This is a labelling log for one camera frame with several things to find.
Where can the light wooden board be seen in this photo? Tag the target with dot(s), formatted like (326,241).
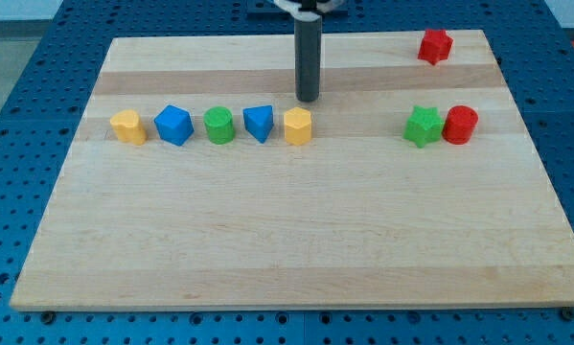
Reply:
(357,218)

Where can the green cylinder block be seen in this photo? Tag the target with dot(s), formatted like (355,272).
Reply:
(219,126)

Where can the blue triangle block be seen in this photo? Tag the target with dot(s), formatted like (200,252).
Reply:
(258,121)

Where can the yellow heart block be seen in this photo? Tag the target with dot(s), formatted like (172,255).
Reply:
(128,127)

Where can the green star block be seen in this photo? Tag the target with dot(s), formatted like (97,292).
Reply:
(423,126)

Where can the red cylinder block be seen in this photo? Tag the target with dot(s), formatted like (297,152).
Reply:
(460,124)

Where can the blue cube block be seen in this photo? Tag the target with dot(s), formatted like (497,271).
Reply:
(174,125)

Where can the red star block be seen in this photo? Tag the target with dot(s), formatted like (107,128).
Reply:
(435,46)

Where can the grey cylindrical robot pointer rod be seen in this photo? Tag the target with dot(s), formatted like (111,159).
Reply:
(307,43)

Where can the yellow hexagon block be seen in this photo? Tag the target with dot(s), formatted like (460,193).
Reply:
(297,126)

